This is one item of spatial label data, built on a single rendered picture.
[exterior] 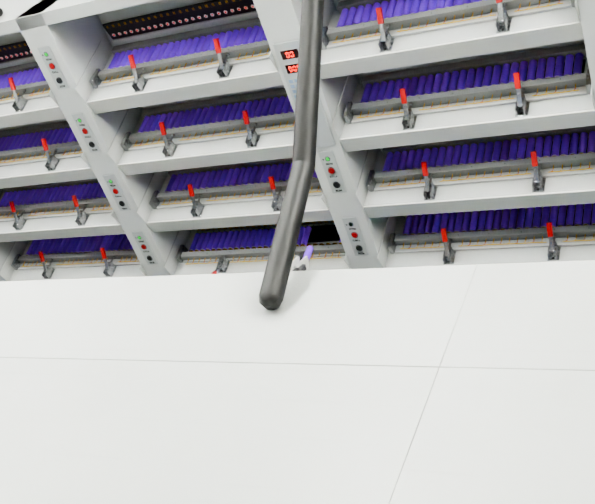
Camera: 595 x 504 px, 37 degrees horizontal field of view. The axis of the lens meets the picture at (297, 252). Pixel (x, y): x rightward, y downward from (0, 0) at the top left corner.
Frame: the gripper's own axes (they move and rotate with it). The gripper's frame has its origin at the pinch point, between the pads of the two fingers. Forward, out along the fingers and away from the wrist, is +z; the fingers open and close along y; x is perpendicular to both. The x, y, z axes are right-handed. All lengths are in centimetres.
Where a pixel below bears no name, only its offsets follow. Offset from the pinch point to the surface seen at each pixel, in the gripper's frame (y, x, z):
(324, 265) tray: -2.4, -7.6, 17.7
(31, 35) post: -61, 70, -3
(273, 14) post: 11, 63, -1
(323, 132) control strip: 12.8, 32.9, 5.9
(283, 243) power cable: 68, 51, -112
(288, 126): 0.4, 34.1, 11.4
